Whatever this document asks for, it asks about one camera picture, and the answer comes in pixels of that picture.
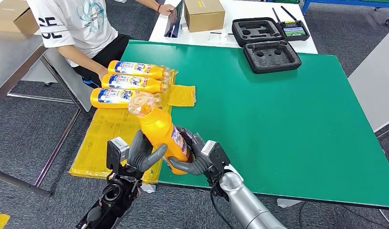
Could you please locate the white table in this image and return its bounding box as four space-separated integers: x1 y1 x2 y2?
149 0 318 55

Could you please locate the person's right hand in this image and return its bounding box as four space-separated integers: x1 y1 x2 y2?
97 65 109 82

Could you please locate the steel table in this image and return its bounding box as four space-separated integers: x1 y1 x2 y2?
0 30 87 198

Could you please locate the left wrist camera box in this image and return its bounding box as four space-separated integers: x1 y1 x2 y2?
106 136 130 172

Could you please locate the person's left hand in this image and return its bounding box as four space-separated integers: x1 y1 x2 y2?
158 3 176 17

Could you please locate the black remote controller with screen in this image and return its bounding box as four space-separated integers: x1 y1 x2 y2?
272 6 310 42

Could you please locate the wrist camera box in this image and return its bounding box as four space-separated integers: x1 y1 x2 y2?
106 136 130 172
200 140 231 179

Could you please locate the dark tablet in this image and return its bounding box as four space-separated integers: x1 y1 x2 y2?
164 0 184 39

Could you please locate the person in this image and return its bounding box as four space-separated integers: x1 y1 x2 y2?
26 0 177 89

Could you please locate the flat brown cardboard box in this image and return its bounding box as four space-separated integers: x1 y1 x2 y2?
0 0 40 35

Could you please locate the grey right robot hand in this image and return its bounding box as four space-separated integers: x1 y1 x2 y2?
167 125 214 177

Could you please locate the blue metal rack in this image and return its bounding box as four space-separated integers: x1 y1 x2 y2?
300 0 389 29

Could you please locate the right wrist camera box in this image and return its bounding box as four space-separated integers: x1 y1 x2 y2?
200 140 231 179

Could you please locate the grey table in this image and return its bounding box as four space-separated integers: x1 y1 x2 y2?
347 27 389 134

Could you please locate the grey side panel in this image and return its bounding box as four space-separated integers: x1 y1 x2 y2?
20 47 98 113

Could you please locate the black foam case half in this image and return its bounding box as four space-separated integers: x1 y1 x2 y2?
231 17 285 48
242 40 302 75

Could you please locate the tall brown cardboard box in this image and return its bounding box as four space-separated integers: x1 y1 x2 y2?
184 0 226 33

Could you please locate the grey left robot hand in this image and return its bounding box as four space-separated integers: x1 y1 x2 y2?
126 129 168 173

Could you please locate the orange detergent bottle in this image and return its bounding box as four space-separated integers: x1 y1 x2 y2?
128 92 194 176
101 74 169 94
108 61 171 80
90 88 162 109

